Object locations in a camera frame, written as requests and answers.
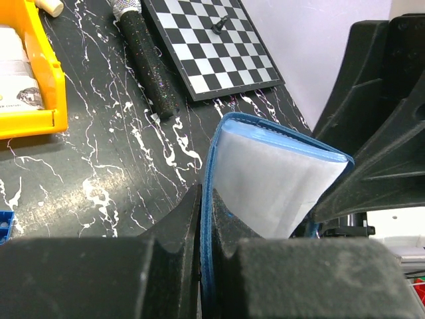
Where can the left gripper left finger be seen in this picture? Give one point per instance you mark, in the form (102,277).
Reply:
(153,275)

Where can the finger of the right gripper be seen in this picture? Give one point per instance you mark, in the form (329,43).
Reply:
(375,114)

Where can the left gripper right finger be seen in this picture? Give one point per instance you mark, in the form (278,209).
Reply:
(303,278)

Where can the blue leather card holder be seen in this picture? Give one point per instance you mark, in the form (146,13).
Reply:
(267,175)

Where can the small blue toy brick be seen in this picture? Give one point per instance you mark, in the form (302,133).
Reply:
(6,222)

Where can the black white chessboard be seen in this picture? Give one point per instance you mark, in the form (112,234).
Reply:
(209,65)

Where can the black chess pawn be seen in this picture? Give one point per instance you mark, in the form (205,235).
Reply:
(218,27)

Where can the orange plastic bin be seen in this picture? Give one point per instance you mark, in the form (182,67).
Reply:
(23,17)

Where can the black glitter microphone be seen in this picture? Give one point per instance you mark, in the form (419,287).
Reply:
(147,63)

